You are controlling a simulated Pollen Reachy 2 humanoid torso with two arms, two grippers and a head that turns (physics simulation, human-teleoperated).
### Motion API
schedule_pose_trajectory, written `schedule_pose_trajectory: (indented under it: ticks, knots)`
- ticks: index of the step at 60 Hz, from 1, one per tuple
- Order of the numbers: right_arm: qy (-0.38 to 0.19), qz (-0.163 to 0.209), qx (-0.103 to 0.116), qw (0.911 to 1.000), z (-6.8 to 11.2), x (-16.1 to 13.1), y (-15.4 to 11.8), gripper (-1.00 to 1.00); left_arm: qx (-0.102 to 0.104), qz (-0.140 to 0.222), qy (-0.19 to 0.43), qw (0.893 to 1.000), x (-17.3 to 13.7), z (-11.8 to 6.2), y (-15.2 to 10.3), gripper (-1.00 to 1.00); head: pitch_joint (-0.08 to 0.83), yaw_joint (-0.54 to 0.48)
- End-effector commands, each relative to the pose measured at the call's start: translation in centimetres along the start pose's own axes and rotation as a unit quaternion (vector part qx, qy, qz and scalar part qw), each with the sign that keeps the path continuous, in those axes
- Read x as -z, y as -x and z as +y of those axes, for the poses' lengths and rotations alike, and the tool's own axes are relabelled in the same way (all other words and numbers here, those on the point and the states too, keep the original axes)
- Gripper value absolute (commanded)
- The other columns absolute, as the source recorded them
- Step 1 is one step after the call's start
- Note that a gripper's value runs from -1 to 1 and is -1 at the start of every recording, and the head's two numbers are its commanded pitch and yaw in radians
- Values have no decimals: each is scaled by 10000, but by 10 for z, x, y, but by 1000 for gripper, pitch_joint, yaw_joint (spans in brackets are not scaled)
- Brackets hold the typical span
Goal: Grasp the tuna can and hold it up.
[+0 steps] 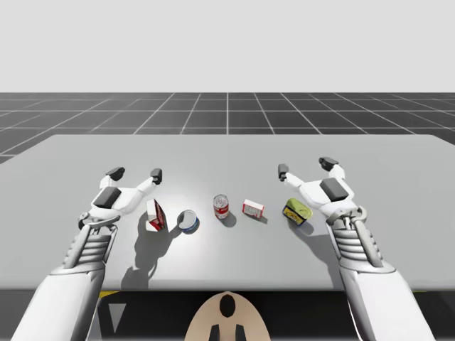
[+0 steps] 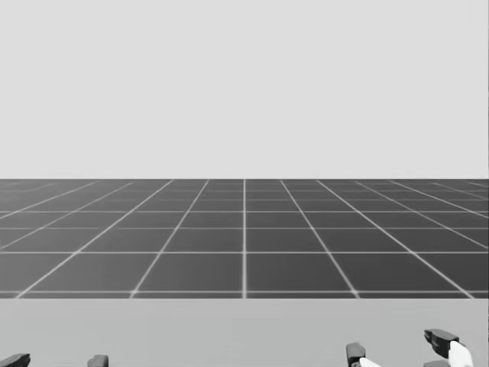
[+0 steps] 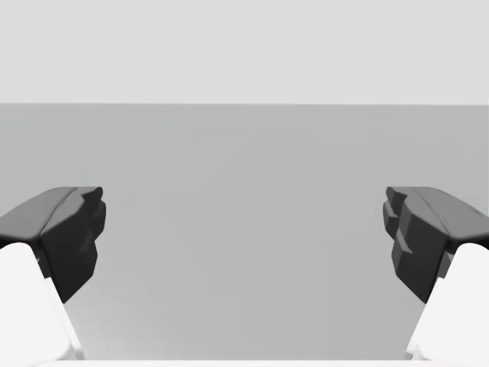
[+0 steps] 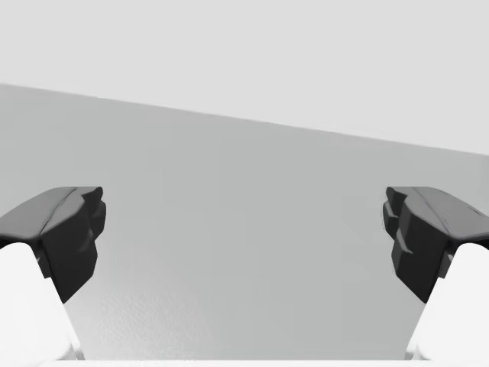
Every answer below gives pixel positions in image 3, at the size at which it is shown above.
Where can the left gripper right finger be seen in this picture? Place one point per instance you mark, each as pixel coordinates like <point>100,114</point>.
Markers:
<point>428,244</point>

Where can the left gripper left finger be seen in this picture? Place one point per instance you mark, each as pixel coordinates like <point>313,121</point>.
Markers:
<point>57,244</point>

